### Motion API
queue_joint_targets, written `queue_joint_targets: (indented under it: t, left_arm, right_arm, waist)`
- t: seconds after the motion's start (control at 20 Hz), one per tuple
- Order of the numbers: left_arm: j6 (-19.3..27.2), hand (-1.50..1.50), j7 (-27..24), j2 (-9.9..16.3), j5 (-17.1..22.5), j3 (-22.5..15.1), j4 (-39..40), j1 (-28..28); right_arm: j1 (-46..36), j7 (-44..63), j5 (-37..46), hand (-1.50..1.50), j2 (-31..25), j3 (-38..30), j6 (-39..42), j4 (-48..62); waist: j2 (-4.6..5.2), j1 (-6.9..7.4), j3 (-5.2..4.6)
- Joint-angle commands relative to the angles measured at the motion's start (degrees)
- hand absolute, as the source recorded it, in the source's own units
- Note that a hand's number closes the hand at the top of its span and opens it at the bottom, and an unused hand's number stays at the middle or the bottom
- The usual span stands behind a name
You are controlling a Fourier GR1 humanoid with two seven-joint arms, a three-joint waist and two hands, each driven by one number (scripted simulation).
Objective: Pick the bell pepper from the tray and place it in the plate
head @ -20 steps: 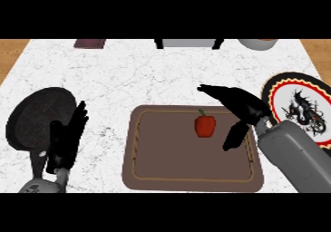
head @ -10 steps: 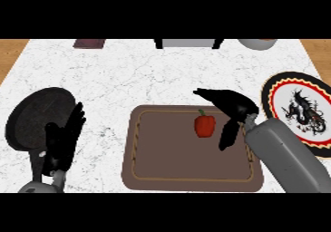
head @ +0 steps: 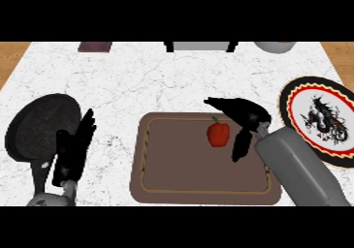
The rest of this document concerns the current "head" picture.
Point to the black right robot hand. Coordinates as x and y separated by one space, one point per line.
246 113

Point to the dark red box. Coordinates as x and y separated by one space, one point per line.
95 46

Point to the red bell pepper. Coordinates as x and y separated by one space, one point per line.
218 133

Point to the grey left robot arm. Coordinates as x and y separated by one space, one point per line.
55 196

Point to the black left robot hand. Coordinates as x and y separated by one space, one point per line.
74 148

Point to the black frying pan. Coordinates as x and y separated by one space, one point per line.
37 129

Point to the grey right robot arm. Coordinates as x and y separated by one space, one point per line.
298 168

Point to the grey round container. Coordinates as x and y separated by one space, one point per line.
274 46

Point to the dragon print plate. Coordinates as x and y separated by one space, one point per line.
321 121

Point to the brown tray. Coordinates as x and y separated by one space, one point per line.
198 168

